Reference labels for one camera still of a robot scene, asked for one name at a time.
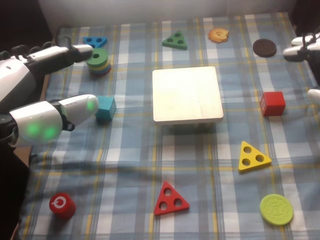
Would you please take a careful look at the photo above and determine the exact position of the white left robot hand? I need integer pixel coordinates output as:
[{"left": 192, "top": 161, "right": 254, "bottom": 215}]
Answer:
[{"left": 0, "top": 42, "right": 100, "bottom": 147}]

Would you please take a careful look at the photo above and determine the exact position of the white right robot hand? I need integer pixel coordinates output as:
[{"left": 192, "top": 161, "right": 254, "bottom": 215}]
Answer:
[{"left": 282, "top": 32, "right": 320, "bottom": 107}]

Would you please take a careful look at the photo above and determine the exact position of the red wooden cube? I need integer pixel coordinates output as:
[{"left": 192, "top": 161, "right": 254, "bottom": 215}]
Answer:
[{"left": 259, "top": 91, "right": 286, "bottom": 117}]

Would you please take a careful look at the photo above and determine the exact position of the teal wooden cube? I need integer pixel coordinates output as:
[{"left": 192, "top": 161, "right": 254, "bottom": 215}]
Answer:
[{"left": 95, "top": 95, "right": 117, "bottom": 124}]

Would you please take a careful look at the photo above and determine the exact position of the blue triangle block with holes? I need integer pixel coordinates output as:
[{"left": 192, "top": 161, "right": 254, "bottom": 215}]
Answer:
[{"left": 82, "top": 36, "right": 108, "bottom": 49}]

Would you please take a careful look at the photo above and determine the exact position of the yellow triangle block with holes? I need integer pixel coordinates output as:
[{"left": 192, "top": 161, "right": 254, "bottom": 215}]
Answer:
[{"left": 238, "top": 140, "right": 273, "bottom": 173}]

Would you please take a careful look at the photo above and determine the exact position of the green triangle block with holes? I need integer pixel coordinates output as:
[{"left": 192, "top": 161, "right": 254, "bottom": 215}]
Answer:
[{"left": 161, "top": 30, "right": 188, "bottom": 50}]

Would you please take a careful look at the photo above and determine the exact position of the red cylinder block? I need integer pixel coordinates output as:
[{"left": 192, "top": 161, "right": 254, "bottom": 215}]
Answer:
[{"left": 48, "top": 192, "right": 77, "bottom": 220}]

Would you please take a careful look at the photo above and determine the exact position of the red triangle block with holes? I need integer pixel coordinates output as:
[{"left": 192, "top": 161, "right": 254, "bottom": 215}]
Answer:
[{"left": 153, "top": 181, "right": 190, "bottom": 216}]

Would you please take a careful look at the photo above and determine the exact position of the dark brown round cookie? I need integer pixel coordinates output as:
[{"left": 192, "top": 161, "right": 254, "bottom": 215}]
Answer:
[{"left": 252, "top": 38, "right": 278, "bottom": 58}]

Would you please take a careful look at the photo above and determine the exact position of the tan toy cookie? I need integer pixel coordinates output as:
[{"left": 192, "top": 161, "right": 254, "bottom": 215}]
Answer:
[{"left": 208, "top": 27, "right": 230, "bottom": 44}]

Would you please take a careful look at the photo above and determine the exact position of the small white table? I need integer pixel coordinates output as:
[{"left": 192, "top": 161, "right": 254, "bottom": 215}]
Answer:
[{"left": 152, "top": 66, "right": 224, "bottom": 128}]

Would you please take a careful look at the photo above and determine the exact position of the blue plaid cloth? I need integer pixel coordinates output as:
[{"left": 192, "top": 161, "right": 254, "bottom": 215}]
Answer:
[{"left": 18, "top": 12, "right": 320, "bottom": 240}]

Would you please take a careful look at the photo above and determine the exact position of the green round cookie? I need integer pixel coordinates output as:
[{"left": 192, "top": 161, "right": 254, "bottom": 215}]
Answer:
[{"left": 259, "top": 193, "right": 294, "bottom": 227}]

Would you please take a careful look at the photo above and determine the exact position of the green wooden stacking ring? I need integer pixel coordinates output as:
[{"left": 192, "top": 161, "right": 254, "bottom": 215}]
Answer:
[{"left": 86, "top": 48, "right": 109, "bottom": 66}]

